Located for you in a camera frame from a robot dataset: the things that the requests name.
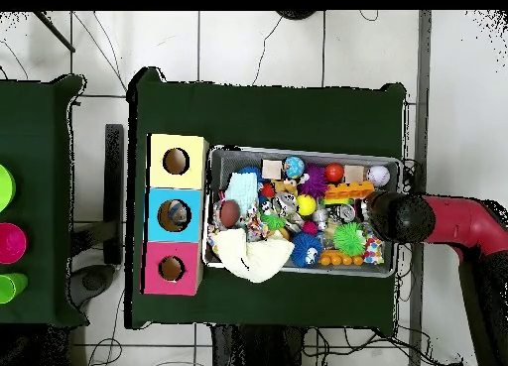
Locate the crushed clear plastic bottle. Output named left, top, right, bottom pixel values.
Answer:
left=166, top=201, right=190, bottom=226

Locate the pink plastic cup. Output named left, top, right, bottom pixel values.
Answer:
left=0, top=221, right=28, bottom=265

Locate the blue white patterned ball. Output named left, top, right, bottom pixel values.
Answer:
left=283, top=156, right=306, bottom=180

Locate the dark green table cloth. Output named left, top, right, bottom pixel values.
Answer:
left=124, top=66, right=407, bottom=337

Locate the dark green side table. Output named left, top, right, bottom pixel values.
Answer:
left=0, top=73, right=90, bottom=329

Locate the purple spiky ball with eyes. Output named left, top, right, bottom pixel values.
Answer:
left=298, top=165, right=331, bottom=198

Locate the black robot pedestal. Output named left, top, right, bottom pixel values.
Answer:
left=211, top=323, right=307, bottom=366

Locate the orange toy building brick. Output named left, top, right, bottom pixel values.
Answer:
left=323, top=181, right=375, bottom=202

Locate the shallow silver mesh bin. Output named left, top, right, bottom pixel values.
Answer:
left=200, top=144, right=404, bottom=278

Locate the cream knitted cloth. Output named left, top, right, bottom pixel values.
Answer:
left=211, top=227, right=296, bottom=284

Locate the white baseball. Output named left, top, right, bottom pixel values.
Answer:
left=366, top=165, right=391, bottom=187

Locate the brown toy football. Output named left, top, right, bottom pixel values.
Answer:
left=218, top=198, right=241, bottom=229

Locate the green spiky ball with eyes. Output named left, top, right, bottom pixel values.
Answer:
left=332, top=221, right=367, bottom=257

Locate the black slanted rod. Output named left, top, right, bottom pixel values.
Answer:
left=33, top=10, right=76, bottom=54

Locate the black upright panel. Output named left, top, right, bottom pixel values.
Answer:
left=103, top=123, right=125, bottom=266

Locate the red orange ball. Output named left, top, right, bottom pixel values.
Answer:
left=324, top=162, right=345, bottom=183

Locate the wooden box with three holes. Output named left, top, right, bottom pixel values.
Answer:
left=140, top=133, right=210, bottom=297

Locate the lime green plastic cup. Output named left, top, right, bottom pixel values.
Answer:
left=0, top=164, right=17, bottom=213
left=0, top=272, right=30, bottom=305

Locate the smooth yellow ball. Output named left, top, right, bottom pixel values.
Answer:
left=296, top=193, right=318, bottom=217

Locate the blue spiky rubber ball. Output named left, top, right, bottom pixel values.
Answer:
left=290, top=232, right=323, bottom=269

